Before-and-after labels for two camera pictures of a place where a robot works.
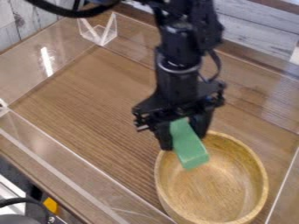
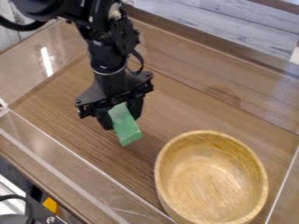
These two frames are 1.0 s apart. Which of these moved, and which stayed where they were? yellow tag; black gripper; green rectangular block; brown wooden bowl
Moved: green rectangular block; black gripper
Stayed: brown wooden bowl; yellow tag
